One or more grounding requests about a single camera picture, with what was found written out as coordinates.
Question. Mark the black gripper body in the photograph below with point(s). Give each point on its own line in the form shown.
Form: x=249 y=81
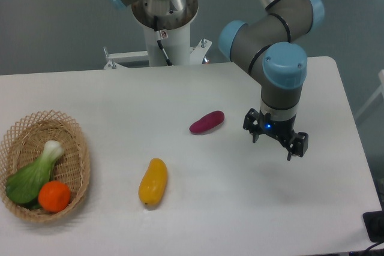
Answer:
x=281 y=131

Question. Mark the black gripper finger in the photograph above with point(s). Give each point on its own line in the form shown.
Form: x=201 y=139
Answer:
x=251 y=124
x=296 y=144

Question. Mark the orange toy fruit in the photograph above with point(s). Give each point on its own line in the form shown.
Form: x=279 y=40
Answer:
x=54 y=196

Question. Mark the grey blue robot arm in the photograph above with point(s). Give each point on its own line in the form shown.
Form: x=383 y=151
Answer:
x=265 y=50

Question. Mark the woven wicker basket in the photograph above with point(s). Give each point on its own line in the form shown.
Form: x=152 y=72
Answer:
x=25 y=140

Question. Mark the purple sweet potato toy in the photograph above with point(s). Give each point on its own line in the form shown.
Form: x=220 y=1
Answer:
x=207 y=122

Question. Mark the black device at edge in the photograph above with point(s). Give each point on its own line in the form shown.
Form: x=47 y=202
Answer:
x=374 y=225

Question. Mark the yellow mango toy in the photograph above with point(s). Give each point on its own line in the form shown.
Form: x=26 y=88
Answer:
x=153 y=183

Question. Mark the green bok choy toy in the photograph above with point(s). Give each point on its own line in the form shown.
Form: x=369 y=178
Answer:
x=24 y=186

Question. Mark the white frame at right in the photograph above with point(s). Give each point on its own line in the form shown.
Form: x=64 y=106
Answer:
x=373 y=102

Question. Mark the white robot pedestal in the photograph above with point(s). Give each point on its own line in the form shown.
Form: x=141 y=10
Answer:
x=166 y=27

